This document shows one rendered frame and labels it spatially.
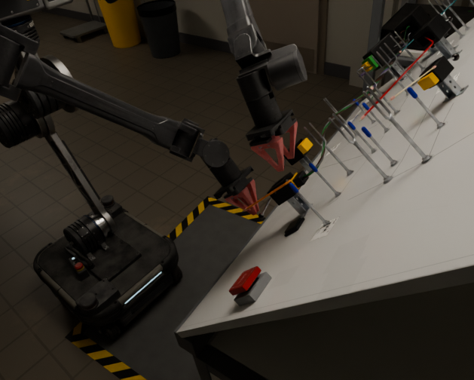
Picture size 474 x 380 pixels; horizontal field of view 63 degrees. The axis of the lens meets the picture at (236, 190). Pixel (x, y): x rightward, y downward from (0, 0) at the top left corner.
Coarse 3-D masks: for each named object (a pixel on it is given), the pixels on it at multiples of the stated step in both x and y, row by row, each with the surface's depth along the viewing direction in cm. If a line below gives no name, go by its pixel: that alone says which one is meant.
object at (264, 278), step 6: (258, 276) 68; (264, 276) 67; (270, 276) 68; (258, 282) 66; (264, 282) 66; (252, 288) 66; (258, 288) 66; (264, 288) 66; (240, 294) 68; (246, 294) 65; (252, 294) 65; (258, 294) 65; (234, 300) 68; (240, 300) 67; (246, 300) 66; (252, 300) 65
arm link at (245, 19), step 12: (228, 0) 82; (240, 0) 80; (228, 12) 81; (240, 12) 79; (228, 24) 79; (240, 24) 77; (252, 24) 76; (228, 36) 78; (252, 36) 75; (252, 48) 74; (264, 48) 77
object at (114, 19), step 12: (120, 0) 463; (132, 0) 478; (108, 12) 472; (120, 12) 471; (132, 12) 482; (108, 24) 485; (120, 24) 480; (132, 24) 487; (120, 36) 490; (132, 36) 494
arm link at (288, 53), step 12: (240, 36) 75; (240, 48) 74; (288, 48) 72; (240, 60) 74; (252, 60) 74; (276, 60) 71; (288, 60) 69; (300, 60) 71; (276, 72) 70; (288, 72) 70; (300, 72) 69; (276, 84) 72; (288, 84) 72
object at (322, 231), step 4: (332, 220) 68; (336, 220) 66; (328, 224) 68; (332, 224) 66; (320, 228) 69; (324, 228) 68; (328, 228) 66; (316, 232) 69; (320, 232) 68; (324, 232) 66; (328, 232) 65; (316, 236) 68; (320, 236) 66; (312, 240) 68
